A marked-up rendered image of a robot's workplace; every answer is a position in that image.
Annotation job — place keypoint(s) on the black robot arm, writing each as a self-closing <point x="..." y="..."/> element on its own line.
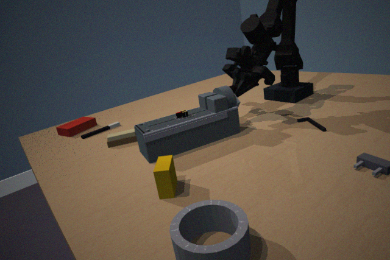
<point x="260" y="31"/>

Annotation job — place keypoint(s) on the red rectangular block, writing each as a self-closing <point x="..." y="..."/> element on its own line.
<point x="74" y="127"/>

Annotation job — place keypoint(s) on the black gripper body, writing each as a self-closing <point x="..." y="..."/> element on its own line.
<point x="256" y="69"/>

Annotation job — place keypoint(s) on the grey hollow cylinder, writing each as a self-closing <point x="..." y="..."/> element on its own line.
<point x="208" y="216"/>

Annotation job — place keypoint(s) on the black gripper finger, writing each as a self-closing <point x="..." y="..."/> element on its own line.
<point x="245" y="84"/>
<point x="236" y="77"/>

